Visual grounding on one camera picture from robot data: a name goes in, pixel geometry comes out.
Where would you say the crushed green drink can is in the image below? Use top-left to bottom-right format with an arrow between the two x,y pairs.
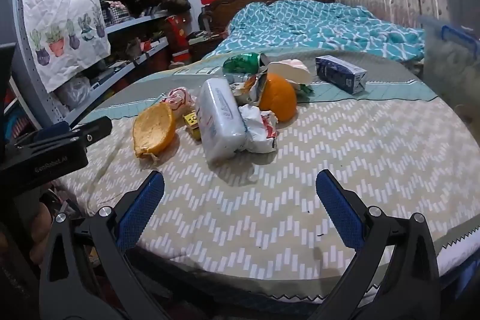
223,52 -> 268,75

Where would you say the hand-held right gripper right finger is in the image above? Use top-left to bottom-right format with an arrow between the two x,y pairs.
307,170 -> 442,320

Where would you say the grey metal shelf rack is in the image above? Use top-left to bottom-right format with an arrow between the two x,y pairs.
10,0 -> 170,131

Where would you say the clear plastic storage bin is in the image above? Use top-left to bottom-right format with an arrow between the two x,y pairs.
417,14 -> 480,120

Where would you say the domed orange peel half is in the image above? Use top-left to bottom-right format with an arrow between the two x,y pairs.
259,73 -> 298,123

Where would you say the blue drink carton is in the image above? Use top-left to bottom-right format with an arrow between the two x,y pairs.
315,55 -> 367,94

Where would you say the teal patterned blanket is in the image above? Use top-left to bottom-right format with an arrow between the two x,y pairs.
204,1 -> 426,62

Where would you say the pink and white crumpled wrapper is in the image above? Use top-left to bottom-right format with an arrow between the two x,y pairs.
160,88 -> 196,115

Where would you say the pink and white paper cup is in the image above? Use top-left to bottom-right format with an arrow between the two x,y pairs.
267,59 -> 312,85

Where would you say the white plastic tissue packet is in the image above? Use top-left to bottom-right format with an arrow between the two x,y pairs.
196,77 -> 249,166

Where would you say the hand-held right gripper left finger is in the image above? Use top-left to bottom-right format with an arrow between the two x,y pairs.
37,170 -> 178,320

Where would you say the small yellow box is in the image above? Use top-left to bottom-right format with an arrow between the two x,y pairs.
183,111 -> 202,141

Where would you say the bowl-shaped orange peel half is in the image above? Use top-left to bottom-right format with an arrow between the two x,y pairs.
132,103 -> 177,160

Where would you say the person's left hand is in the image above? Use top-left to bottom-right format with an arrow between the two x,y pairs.
23,205 -> 54,266

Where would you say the white cloth with plant print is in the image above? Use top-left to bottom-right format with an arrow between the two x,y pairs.
20,0 -> 112,93

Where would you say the beige chevron table mat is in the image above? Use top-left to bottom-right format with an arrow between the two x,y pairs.
56,50 -> 480,306

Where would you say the silver crumpled foil wrapper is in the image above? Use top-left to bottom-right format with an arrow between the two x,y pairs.
230,73 -> 268,105

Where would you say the red and white crumpled wrapper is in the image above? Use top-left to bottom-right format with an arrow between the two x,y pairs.
238,104 -> 279,154

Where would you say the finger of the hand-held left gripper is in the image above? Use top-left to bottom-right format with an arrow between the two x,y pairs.
67,117 -> 113,149
15,121 -> 81,150

